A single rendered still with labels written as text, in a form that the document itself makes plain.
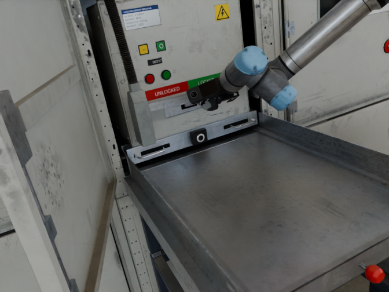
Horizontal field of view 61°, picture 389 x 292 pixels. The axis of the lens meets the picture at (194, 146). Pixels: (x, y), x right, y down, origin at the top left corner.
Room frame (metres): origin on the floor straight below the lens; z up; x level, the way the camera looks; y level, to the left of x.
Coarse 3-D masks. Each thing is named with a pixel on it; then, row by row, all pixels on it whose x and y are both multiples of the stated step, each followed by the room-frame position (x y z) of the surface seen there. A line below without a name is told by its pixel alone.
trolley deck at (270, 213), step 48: (240, 144) 1.13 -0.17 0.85; (192, 192) 0.84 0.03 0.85; (240, 192) 0.80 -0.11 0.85; (288, 192) 0.76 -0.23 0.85; (336, 192) 0.72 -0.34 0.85; (384, 192) 0.69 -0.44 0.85; (240, 240) 0.60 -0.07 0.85; (288, 240) 0.57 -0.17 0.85; (336, 240) 0.55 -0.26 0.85; (384, 240) 0.53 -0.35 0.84; (192, 288) 0.51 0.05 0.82; (288, 288) 0.45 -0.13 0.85; (336, 288) 0.48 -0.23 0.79
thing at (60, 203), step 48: (0, 0) 0.61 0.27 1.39; (48, 0) 0.91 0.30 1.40; (0, 48) 0.54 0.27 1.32; (48, 48) 0.79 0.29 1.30; (0, 96) 0.43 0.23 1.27; (48, 96) 0.63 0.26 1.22; (0, 144) 0.39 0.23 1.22; (48, 144) 0.60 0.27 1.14; (96, 144) 0.98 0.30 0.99; (0, 192) 0.39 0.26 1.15; (48, 192) 0.53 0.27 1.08; (96, 192) 0.82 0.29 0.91; (48, 240) 0.41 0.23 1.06; (96, 240) 0.69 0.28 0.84; (48, 288) 0.39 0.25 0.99; (96, 288) 0.52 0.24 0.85
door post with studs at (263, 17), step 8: (256, 0) 1.25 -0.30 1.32; (264, 0) 1.26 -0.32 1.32; (256, 8) 1.25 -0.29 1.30; (264, 8) 1.25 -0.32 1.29; (256, 16) 1.25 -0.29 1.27; (264, 16) 1.25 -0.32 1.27; (256, 24) 1.25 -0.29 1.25; (264, 24) 1.25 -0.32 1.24; (272, 24) 1.27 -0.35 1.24; (256, 32) 1.24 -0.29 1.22; (264, 32) 1.25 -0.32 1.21; (272, 32) 1.27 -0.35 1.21; (256, 40) 1.28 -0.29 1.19; (264, 40) 1.25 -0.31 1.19; (272, 40) 1.26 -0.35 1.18; (264, 48) 1.25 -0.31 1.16; (272, 48) 1.26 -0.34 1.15; (272, 56) 1.26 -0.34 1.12; (264, 104) 1.25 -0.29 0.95; (264, 112) 1.25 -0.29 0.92; (272, 112) 1.26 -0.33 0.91
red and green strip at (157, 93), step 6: (198, 78) 1.19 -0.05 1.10; (204, 78) 1.20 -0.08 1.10; (210, 78) 1.21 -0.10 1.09; (174, 84) 1.16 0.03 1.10; (180, 84) 1.16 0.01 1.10; (186, 84) 1.17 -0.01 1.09; (192, 84) 1.18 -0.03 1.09; (198, 84) 1.19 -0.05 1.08; (150, 90) 1.12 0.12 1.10; (156, 90) 1.13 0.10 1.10; (162, 90) 1.14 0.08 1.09; (168, 90) 1.15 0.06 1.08; (174, 90) 1.15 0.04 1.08; (180, 90) 1.16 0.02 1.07; (186, 90) 1.17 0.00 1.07; (150, 96) 1.12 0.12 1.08; (156, 96) 1.13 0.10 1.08; (162, 96) 1.14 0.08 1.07
